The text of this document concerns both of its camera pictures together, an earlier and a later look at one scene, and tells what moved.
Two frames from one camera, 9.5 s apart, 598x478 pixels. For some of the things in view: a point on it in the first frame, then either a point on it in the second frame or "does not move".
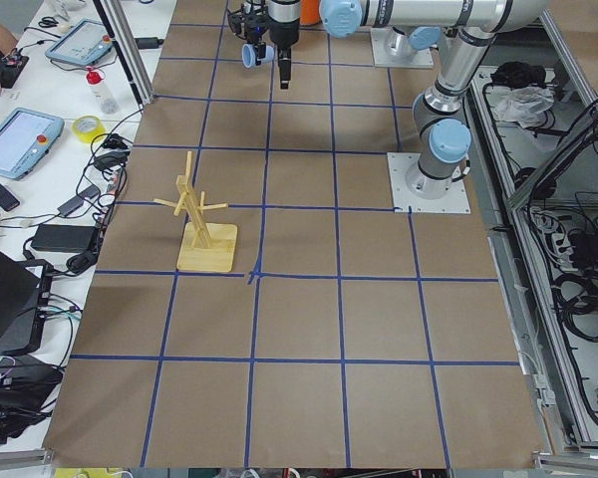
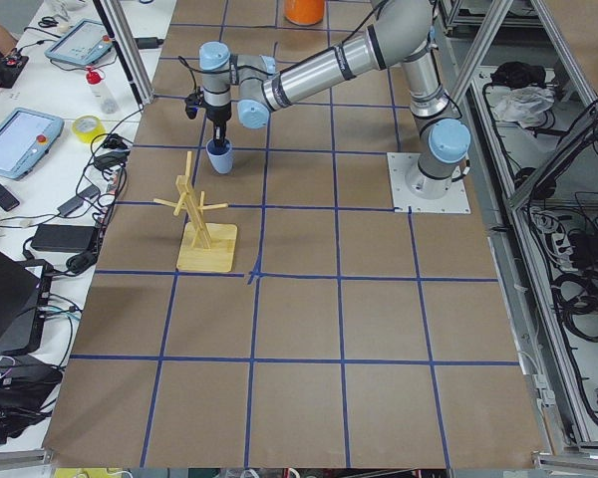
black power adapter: [66, 238] does not move
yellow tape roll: [87, 136] does not move
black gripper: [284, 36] -> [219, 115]
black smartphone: [3, 197] does not move
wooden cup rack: [204, 246] does not move
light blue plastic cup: [253, 56] -> [220, 155]
